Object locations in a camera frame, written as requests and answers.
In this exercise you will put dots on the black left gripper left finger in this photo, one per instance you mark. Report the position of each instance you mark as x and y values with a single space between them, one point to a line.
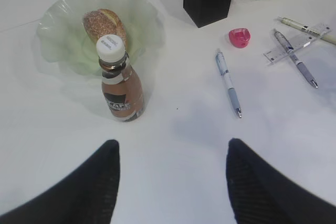
87 195

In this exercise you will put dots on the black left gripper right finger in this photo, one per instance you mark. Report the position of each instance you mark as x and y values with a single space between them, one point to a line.
259 193

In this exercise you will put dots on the brown coffee drink bottle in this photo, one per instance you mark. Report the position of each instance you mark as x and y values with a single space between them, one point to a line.
121 85

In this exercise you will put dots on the transparent plastic ruler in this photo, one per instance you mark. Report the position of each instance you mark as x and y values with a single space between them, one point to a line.
299 41

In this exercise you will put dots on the pink pencil sharpener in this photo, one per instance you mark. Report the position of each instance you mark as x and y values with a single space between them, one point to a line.
239 37

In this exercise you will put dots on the sugared bread roll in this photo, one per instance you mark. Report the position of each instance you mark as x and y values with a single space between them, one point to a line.
98 23

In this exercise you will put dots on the grey grip patterned pen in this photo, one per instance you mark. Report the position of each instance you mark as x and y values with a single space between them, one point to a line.
287 46

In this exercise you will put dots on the blue grip white pen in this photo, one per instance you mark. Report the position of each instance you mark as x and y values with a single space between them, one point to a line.
225 75

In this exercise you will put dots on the green wavy glass plate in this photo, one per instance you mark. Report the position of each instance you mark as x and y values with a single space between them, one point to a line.
64 42

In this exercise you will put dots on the beige patterned pen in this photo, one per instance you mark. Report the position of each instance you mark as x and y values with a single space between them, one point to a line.
306 29

